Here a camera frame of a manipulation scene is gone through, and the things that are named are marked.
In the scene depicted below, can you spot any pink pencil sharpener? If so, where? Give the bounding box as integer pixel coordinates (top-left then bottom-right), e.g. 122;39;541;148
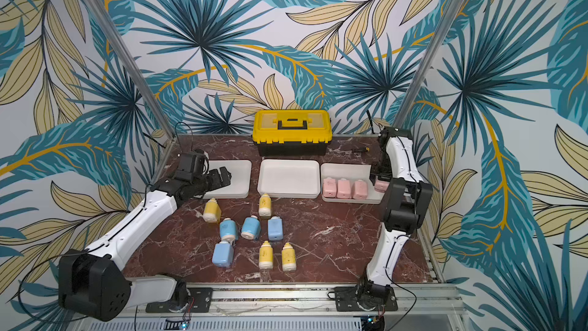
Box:
336;179;352;199
352;179;368;200
322;178;338;199
374;179;390;193

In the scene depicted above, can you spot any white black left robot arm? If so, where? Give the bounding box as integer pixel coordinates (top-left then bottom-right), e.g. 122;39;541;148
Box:
58;150;232;321

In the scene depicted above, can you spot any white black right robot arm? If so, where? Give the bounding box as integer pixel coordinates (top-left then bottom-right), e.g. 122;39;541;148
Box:
356;127;433;309

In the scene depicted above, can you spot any white right storage tray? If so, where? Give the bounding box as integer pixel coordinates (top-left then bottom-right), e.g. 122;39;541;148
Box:
321;163;384;205

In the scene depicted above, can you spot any white storage tray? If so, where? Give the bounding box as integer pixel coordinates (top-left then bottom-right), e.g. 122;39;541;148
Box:
321;163;384;205
257;159;321;199
204;160;252;199

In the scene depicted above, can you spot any white left storage tray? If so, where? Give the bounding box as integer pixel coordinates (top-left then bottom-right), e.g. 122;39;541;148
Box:
204;160;252;199

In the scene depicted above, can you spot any yellow pencil sharpener far left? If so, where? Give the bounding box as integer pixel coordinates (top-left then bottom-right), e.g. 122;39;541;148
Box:
202;198;221;224

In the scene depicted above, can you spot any yellow pencil sharpener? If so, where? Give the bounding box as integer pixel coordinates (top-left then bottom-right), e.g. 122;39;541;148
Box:
202;198;221;224
282;242;297;272
258;241;273;270
258;194;273;219

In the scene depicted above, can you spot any blue pencil sharpener left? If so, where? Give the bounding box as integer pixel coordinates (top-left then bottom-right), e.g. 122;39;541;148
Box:
219;218;239;243

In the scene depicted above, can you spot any blue pencil sharpener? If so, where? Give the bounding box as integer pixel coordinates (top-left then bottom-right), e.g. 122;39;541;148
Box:
212;241;234;268
219;218;239;243
240;215;261;241
267;216;284;242

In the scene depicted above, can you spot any yellow pencil sharpener upper middle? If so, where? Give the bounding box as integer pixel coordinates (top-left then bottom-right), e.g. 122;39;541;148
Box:
258;194;273;219

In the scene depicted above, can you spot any blue pencil sharpener middle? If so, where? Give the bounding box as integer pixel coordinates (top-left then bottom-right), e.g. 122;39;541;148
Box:
240;215;261;241

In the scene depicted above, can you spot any white middle storage tray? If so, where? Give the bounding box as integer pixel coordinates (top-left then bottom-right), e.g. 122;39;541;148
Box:
257;159;321;199

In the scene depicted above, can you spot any blue pencil sharpener right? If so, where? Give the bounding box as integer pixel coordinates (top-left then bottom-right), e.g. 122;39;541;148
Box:
267;216;284;242

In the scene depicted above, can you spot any blue pencil sharpener bottom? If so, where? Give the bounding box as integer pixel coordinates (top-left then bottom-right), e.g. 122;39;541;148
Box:
212;241;234;268

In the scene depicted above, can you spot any yellow pencil sharpener lower left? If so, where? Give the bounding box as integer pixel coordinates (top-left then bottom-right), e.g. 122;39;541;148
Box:
258;241;273;270

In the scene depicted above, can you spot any yellow pencil sharpener lower right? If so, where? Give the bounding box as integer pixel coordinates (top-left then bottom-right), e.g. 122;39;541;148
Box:
282;242;297;272

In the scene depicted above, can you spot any yellow black toolbox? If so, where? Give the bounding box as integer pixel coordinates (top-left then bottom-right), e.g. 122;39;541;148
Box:
252;110;333;157

